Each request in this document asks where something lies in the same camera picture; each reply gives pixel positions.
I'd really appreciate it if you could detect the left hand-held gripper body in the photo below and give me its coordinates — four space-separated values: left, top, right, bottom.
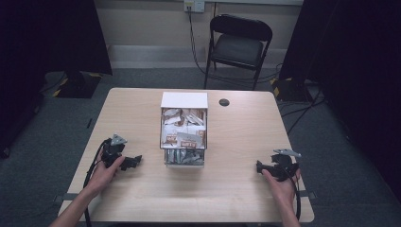
99 133 129 168

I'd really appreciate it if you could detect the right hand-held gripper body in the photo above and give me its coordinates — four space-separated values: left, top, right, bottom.
267 148 303 183

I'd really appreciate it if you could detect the person's right hand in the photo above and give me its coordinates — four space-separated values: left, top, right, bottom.
261 167 303 207

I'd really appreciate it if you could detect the person's left hand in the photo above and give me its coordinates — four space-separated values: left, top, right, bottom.
85 154 127 197

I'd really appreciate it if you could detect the pile of silver packets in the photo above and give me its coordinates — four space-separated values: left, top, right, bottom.
166 148 205 166

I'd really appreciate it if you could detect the pile of brown white packets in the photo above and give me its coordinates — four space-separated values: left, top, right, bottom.
161 108 208 149

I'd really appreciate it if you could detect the clear box of packets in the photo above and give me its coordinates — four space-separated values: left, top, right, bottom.
159 91 210 168

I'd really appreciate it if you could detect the black stand base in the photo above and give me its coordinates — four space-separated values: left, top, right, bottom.
40 70 104 99
270 77 323 103

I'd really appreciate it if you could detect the black folding chair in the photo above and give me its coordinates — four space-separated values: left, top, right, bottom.
203 13 274 92

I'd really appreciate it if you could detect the black curtain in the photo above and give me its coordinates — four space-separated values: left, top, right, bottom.
278 0 401 202
0 0 113 159

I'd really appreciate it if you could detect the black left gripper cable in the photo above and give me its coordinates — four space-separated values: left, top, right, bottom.
82 140 110 227

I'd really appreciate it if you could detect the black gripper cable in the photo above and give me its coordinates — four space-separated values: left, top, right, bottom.
82 140 110 227
282 166 303 221

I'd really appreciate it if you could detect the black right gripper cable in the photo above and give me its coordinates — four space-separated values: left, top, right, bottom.
282 166 303 221

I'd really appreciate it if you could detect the black floor cable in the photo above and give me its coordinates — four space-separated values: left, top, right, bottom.
279 82 329 135

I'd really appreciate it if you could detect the grey table strap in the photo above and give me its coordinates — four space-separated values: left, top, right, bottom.
52 190 318 203

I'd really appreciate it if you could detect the white wall outlet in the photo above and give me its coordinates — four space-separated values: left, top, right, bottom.
183 0 206 14

